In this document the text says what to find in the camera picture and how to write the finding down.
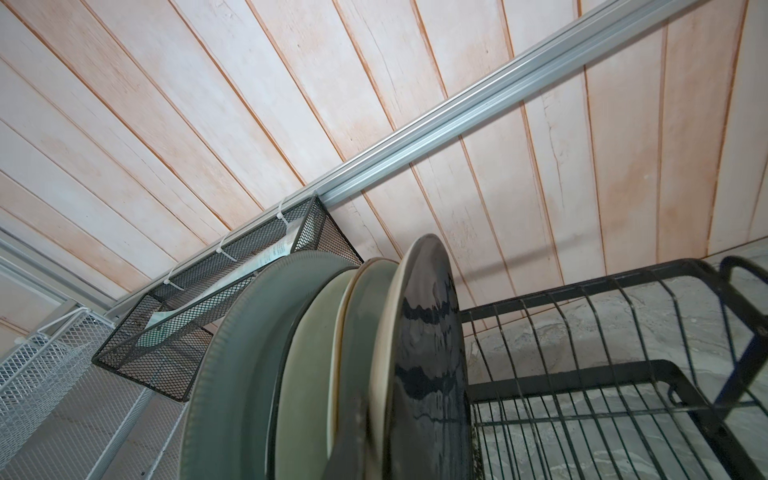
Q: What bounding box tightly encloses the light green flower plate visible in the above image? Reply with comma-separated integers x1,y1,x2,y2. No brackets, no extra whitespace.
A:
326,258,398,452

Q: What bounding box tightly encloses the horizontal aluminium wall rail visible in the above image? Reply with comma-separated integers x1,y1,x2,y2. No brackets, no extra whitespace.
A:
106,1,696,318

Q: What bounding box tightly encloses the cream floral plate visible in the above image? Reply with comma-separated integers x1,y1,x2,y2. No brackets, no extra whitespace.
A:
273,268,357,479

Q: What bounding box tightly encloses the large teal green plate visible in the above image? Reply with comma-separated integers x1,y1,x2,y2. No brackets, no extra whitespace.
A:
179,251,355,479

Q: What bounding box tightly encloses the black mesh wall basket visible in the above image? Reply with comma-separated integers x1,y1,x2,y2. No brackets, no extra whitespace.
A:
92,197,362,402

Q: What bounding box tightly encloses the black round plate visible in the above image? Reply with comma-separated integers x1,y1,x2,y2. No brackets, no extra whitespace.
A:
364,234,473,479

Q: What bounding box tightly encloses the white wire mesh shelf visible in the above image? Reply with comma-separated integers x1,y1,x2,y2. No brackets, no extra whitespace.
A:
1,307,185,479

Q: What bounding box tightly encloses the black wire dish rack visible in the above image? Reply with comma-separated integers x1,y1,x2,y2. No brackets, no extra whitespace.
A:
462,255,767,479

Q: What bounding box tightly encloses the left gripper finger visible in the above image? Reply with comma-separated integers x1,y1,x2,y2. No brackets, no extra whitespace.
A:
322,393,369,480

